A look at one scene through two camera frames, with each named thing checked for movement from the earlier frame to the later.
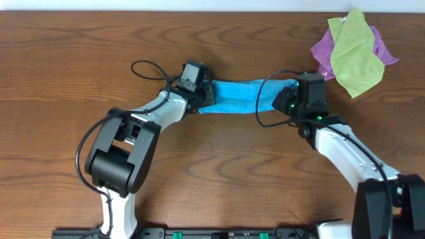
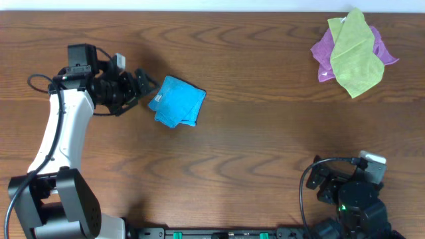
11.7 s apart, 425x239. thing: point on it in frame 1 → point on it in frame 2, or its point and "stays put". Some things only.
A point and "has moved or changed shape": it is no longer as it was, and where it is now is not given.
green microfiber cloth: (354, 65) stays put
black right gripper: (279, 103) → (318, 175)
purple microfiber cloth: (323, 47) stays put
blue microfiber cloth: (240, 96) has moved or changed shape
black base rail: (197, 233) stays put
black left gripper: (206, 96) → (133, 91)
